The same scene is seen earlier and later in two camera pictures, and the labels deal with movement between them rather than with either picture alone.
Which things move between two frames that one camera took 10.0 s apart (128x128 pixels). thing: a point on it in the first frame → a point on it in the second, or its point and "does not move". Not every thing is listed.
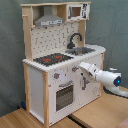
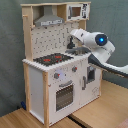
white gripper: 90,70 → 79,33
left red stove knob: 56,75 does not move
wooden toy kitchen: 54,84 does not move
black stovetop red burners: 53,59 does not move
